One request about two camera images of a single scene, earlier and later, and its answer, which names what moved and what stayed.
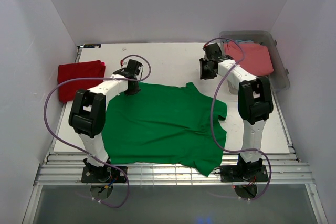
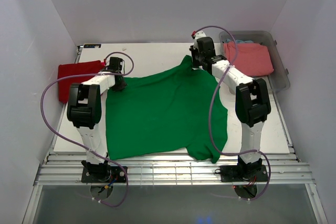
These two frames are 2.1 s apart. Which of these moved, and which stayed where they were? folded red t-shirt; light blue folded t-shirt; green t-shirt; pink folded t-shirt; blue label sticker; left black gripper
Moved: green t-shirt; left black gripper
Stayed: pink folded t-shirt; folded red t-shirt; light blue folded t-shirt; blue label sticker
